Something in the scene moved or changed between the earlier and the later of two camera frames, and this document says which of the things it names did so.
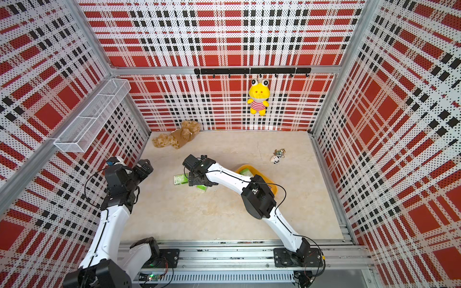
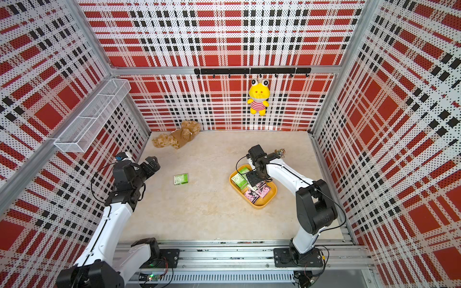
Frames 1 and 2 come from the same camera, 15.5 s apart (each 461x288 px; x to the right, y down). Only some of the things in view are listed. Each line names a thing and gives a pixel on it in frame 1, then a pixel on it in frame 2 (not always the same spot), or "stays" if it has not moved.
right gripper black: [193, 179] to [253, 179]
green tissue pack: [247, 172] stays
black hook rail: [275, 71] stays
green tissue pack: [180, 179] stays
